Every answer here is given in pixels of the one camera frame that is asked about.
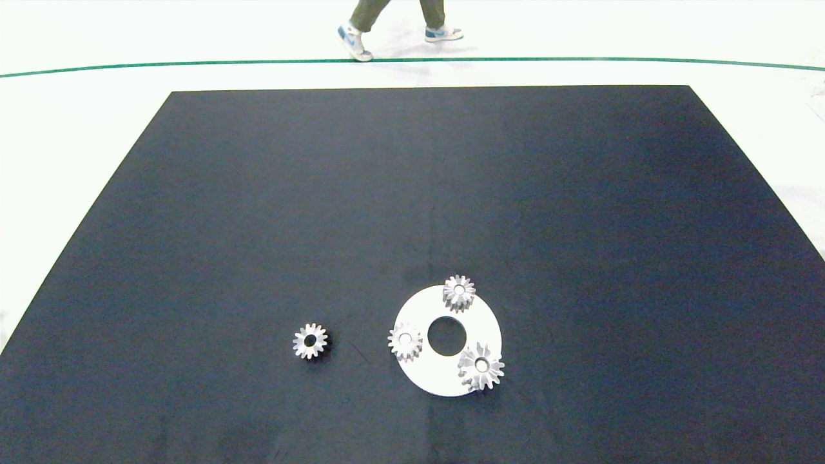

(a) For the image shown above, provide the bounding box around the person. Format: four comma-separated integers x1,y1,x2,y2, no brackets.
337,0,464,63

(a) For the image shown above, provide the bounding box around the dark mat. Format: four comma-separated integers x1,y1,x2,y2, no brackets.
0,85,825,464

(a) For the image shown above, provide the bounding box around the round white plate with pins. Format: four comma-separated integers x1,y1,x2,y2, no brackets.
393,284,503,398

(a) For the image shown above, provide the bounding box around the large steel gear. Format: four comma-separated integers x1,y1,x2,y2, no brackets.
458,342,506,392

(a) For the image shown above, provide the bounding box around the small steel gear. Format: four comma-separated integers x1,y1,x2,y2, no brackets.
387,322,425,363
442,275,478,314
293,323,331,360

